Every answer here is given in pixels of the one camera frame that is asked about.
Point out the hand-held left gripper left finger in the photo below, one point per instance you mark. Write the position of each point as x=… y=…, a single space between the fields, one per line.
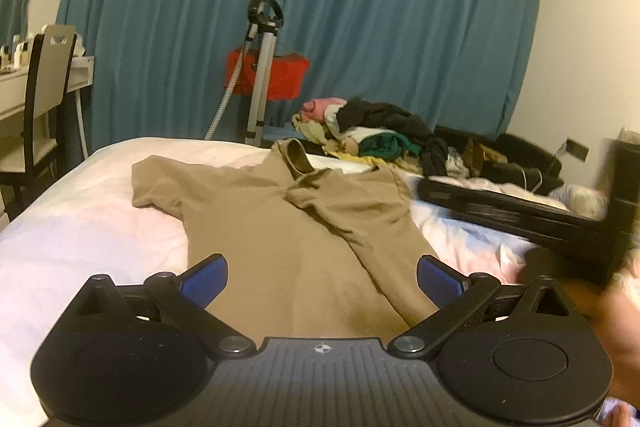
x=204 y=281

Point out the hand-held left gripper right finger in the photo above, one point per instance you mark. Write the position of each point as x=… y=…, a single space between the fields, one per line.
x=438 y=281

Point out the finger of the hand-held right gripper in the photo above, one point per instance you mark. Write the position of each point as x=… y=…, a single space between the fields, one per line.
x=500 y=207

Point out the tan t-shirt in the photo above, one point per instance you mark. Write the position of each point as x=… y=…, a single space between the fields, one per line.
x=310 y=247

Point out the person's right forearm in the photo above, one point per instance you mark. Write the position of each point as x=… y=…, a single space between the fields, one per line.
x=622 y=337

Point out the pile of clothes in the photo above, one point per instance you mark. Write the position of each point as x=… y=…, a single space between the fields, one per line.
x=370 y=132

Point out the black sofa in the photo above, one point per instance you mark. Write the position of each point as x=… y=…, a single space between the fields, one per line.
x=520 y=152

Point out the bed with white sheet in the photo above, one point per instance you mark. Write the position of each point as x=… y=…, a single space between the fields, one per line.
x=80 y=227

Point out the silver garment steamer stand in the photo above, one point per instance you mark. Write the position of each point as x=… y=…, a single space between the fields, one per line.
x=261 y=72

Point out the red hanging garment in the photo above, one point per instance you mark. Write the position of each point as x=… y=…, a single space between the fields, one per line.
x=287 y=74

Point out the teal curtain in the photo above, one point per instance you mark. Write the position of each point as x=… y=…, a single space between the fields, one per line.
x=390 y=7

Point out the black and white chair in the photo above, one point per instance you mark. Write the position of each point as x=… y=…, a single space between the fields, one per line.
x=47 y=72

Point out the white desk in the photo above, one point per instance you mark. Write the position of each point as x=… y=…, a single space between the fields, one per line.
x=12 y=99

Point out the group of cosmetic bottles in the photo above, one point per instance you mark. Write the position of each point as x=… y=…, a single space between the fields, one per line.
x=17 y=52

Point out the wall mirror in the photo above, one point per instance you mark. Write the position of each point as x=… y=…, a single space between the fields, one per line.
x=12 y=2

